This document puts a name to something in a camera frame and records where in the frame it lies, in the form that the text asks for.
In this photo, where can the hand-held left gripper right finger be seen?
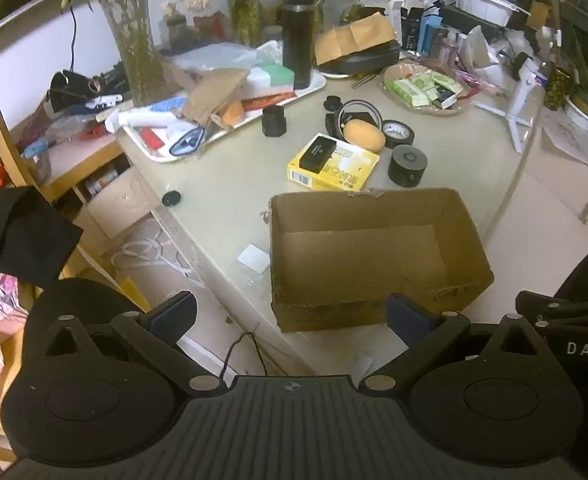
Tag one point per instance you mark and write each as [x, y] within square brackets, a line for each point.
[406, 320]

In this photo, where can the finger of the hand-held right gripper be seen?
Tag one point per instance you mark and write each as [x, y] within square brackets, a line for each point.
[539, 302]
[564, 324]

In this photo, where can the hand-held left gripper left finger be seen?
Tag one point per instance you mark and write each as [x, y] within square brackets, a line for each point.
[174, 317]

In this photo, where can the cardboard box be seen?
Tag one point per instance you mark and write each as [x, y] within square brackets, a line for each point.
[359, 260]

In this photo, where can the black round speaker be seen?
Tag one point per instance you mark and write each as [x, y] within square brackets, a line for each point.
[407, 165]

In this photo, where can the yellow box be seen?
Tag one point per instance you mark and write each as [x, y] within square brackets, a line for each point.
[346, 167]

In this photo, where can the black tape roll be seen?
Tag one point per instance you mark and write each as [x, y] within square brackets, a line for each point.
[399, 134]

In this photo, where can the orange oval sponge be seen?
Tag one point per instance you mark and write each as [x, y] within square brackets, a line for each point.
[364, 135]

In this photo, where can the black power adapter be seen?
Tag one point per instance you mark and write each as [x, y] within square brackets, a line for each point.
[332, 124]

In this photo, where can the small black ribbed cylinder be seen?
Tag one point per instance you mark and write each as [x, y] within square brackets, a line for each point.
[274, 122]

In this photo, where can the white paper slip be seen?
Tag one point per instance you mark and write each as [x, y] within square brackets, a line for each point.
[253, 258]

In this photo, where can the black round lid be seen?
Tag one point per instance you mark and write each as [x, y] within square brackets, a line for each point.
[171, 198]

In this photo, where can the white drawer cabinet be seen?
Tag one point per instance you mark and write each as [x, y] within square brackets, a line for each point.
[119, 202]

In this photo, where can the pink printed bag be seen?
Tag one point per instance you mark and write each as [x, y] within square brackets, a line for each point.
[6, 302]

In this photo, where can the black cloth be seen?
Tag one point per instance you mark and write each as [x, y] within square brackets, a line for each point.
[19, 240]

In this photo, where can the blue rimmed pouch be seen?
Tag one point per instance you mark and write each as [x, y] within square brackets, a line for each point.
[186, 142]

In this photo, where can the wooden side table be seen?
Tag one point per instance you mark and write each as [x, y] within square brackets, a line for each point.
[74, 155]

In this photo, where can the white spray bottle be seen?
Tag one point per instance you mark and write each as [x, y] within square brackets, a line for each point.
[139, 116]

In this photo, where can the white tripod gimbal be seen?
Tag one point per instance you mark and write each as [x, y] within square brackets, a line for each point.
[524, 92]

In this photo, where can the woven basket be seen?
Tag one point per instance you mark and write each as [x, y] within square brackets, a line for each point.
[426, 110]

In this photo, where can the orange label pouch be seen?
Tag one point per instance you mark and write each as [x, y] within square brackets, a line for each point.
[234, 112]

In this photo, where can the pineapple pattern can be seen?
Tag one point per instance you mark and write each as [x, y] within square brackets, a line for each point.
[555, 89]

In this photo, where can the small black white box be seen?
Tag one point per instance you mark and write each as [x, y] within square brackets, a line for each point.
[445, 97]

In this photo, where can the brown paper bag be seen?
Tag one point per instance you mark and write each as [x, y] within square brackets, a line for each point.
[214, 95]

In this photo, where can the small black cap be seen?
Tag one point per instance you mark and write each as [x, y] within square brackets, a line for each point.
[333, 102]

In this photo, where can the red packet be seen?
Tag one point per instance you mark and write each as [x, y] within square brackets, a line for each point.
[269, 100]

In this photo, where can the green wet wipes packet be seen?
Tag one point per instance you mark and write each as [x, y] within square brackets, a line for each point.
[421, 82]
[446, 80]

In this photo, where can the striped sticks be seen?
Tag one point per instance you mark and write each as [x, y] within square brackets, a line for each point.
[364, 80]

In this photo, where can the black bag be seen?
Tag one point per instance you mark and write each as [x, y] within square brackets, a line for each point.
[81, 87]

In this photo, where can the large white tray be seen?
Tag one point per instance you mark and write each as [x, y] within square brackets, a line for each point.
[304, 91]

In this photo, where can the green white tissue pack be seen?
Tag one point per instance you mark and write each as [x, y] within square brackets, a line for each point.
[271, 77]

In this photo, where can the glass vase with white flowers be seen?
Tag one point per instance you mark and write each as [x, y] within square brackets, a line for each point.
[139, 60]

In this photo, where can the crumpled white plastic bag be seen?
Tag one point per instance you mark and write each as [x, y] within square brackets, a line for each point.
[479, 47]

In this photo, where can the grey zip case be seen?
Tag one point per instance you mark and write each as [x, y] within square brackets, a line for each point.
[369, 60]

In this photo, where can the translucent plastic bag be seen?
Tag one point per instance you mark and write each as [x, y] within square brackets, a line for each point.
[219, 57]

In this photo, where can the blue carton box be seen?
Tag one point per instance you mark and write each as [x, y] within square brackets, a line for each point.
[431, 35]

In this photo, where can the brown paper envelope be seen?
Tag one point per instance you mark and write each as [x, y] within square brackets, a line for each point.
[354, 35]

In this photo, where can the black carton box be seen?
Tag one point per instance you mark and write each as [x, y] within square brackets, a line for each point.
[412, 27]

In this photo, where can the black thermos bottle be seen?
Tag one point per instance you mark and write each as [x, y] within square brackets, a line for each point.
[298, 40]

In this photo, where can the white food container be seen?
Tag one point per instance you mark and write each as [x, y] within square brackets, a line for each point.
[489, 2]

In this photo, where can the white carton box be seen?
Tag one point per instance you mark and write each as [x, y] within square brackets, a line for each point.
[396, 15]

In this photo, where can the ribbed glass vase with bamboo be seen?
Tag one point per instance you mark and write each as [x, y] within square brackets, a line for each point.
[246, 15]

